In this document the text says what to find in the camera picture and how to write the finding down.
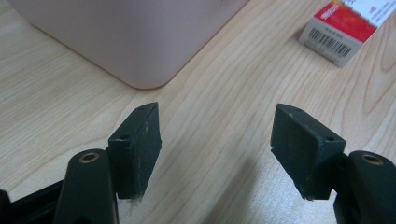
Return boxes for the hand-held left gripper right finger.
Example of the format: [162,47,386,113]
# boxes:
[270,103,347,201]

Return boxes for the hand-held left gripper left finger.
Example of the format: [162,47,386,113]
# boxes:
[107,102,163,200]

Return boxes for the pink plastic storage box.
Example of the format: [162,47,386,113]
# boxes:
[7,0,250,91]

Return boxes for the red and white carton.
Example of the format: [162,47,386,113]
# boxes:
[298,0,396,68]

